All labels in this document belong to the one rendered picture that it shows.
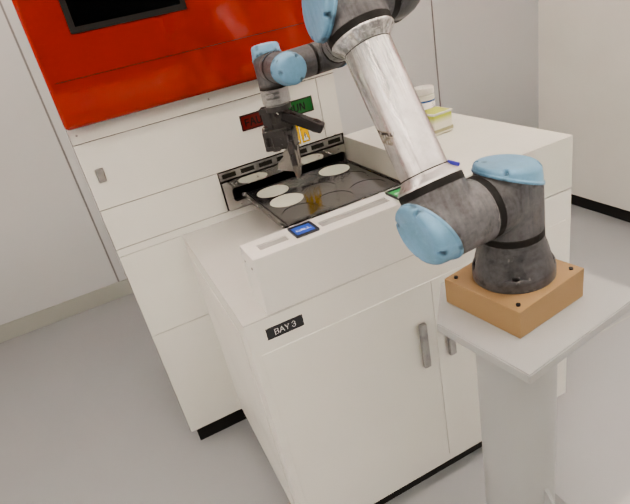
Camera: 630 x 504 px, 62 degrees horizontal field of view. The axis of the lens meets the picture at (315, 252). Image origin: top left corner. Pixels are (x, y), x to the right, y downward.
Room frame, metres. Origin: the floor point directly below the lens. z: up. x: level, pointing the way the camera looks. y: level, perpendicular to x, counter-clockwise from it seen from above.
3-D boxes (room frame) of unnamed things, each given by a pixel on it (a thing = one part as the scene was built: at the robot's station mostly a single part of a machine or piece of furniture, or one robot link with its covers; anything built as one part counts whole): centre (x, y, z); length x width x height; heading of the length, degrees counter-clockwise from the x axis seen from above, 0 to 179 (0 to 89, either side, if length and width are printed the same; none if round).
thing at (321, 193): (1.48, -0.05, 0.90); 0.34 x 0.34 x 0.01; 20
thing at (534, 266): (0.85, -0.36, 0.93); 0.15 x 0.15 x 0.10
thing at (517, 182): (0.84, -0.35, 1.05); 0.13 x 0.12 x 0.14; 111
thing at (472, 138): (1.52, -0.45, 0.89); 0.62 x 0.35 x 0.14; 20
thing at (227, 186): (1.67, 0.03, 0.89); 0.44 x 0.02 x 0.10; 110
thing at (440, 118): (1.56, -0.44, 1.00); 0.07 x 0.07 x 0.07; 22
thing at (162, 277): (1.94, 0.32, 0.41); 0.82 x 0.70 x 0.82; 110
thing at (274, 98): (1.43, 0.01, 1.19); 0.08 x 0.08 x 0.05
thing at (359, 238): (1.11, -0.11, 0.89); 0.55 x 0.09 x 0.14; 110
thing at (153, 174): (1.62, 0.21, 1.02); 0.81 x 0.03 x 0.40; 110
